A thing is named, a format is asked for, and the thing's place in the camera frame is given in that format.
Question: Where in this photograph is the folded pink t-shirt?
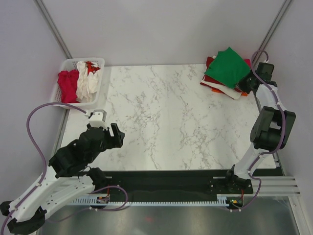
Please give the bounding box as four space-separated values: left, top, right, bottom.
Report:
244 59 251 67

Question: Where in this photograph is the right aluminium corner post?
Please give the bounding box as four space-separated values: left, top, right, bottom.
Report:
256 0 294 59

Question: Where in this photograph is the crumpled red t-shirt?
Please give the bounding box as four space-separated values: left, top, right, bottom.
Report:
85 61 100 74

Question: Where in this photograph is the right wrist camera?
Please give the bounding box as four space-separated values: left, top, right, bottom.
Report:
256 62 274 82

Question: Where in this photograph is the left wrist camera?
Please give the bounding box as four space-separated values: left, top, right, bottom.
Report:
85 109 108 130

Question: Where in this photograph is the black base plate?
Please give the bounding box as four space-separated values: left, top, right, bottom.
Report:
83 168 254 203

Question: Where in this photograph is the aluminium corner post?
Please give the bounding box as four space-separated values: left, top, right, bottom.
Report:
33 0 72 59
256 0 294 59

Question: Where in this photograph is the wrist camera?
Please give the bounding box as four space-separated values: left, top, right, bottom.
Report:
256 62 274 82
85 109 108 130

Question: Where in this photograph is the crumpled white t-shirt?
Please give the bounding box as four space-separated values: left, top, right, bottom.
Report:
76 61 101 102

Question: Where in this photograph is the green t-shirt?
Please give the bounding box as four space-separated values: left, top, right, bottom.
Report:
204 47 250 89

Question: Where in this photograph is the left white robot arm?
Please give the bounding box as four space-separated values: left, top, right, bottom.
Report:
0 123 125 235

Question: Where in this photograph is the white slotted cable duct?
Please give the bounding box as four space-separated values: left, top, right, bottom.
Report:
68 195 244 207

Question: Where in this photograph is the folded orange t-shirt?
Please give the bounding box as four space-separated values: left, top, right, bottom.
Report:
211 88 248 96

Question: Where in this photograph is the folded white t-shirt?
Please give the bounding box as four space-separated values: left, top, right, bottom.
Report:
200 55 243 100

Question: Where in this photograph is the left aluminium corner post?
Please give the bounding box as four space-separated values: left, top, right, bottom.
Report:
33 0 72 59

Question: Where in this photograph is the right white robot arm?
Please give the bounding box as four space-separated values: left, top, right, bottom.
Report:
224 70 296 193

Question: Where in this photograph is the white plastic laundry basket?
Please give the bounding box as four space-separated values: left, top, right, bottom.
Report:
51 57 105 109

